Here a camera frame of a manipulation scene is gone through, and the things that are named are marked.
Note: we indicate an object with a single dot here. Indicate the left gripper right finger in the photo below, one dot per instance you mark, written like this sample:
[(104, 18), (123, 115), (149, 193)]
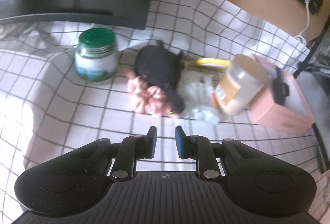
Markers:
[(198, 148)]

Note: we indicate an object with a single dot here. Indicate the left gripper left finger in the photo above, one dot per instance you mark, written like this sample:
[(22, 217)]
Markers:
[(132, 149)]

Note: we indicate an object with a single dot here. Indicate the pink scrunchie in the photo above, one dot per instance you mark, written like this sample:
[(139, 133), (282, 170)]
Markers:
[(146, 99)]

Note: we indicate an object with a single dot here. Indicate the black plush toy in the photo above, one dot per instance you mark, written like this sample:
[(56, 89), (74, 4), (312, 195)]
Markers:
[(162, 68)]

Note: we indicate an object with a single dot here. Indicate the yellow rimmed round pad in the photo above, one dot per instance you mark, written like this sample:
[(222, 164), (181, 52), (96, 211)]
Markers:
[(212, 62)]

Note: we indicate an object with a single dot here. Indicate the clear jar floral label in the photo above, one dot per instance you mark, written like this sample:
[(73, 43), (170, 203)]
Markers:
[(241, 82)]

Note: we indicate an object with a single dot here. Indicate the green lid jar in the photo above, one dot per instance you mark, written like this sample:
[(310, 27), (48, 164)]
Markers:
[(96, 55)]

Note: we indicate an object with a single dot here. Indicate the pink cardboard box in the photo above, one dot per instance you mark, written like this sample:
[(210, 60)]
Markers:
[(295, 117)]

